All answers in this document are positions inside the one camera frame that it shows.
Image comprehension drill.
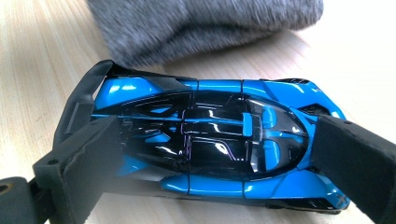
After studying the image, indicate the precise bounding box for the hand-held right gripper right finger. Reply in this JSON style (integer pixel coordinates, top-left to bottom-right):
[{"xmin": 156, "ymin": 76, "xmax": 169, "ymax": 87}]
[{"xmin": 312, "ymin": 114, "xmax": 396, "ymax": 224}]

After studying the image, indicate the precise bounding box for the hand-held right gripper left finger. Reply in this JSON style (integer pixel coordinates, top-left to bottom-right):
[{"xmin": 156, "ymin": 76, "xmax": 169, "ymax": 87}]
[{"xmin": 32, "ymin": 116, "xmax": 124, "ymax": 224}]

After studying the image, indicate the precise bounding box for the blue toy car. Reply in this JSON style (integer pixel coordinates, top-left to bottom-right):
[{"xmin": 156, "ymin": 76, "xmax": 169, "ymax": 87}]
[{"xmin": 52, "ymin": 59, "xmax": 351, "ymax": 216}]

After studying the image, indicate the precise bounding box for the grey fluffy cloth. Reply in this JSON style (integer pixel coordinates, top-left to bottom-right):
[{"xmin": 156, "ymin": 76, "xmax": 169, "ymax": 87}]
[{"xmin": 85, "ymin": 0, "xmax": 325, "ymax": 68}]

